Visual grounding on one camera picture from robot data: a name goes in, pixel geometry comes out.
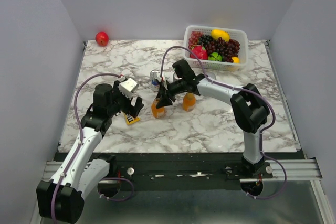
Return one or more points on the aluminium rail frame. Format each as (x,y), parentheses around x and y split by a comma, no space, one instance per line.
(298,170)

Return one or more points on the red apple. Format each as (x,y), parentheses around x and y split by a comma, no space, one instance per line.
(102,38)

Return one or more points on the yellow candy packet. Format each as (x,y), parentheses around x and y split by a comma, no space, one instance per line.
(130,119)

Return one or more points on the dark red grape bunch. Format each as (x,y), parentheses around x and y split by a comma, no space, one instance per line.
(226,49)

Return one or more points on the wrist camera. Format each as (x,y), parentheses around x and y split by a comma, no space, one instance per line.
(128,87)
(163,82)

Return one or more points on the white plastic fruit basket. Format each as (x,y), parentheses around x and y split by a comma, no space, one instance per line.
(234,34)

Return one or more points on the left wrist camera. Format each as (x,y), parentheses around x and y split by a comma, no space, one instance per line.
(128,87)

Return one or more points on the blue energy can left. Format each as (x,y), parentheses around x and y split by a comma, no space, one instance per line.
(154,82)

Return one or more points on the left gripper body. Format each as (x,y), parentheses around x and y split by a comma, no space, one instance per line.
(121,102)

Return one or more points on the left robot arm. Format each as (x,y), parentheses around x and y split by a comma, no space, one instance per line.
(62,198)

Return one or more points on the orange juice bottle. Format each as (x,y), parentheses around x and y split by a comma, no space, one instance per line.
(157,112)
(189,102)

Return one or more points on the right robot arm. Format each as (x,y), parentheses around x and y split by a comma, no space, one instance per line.
(250,109)

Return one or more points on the black grape bunch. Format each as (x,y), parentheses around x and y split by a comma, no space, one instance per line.
(204,40)

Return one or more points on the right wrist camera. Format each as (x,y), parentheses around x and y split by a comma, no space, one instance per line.
(163,82)

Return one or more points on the clear glass jar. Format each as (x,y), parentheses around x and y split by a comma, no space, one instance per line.
(211,75)

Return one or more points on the red dragon fruit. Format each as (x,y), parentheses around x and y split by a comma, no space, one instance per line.
(200,51)

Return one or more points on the blue silver energy can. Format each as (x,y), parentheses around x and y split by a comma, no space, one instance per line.
(175,77)

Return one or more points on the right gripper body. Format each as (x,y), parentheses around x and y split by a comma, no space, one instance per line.
(176,87)

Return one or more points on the green round fruit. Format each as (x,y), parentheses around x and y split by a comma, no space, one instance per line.
(215,57)

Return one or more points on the light red grape bunch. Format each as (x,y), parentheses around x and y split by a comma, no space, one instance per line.
(194,39)

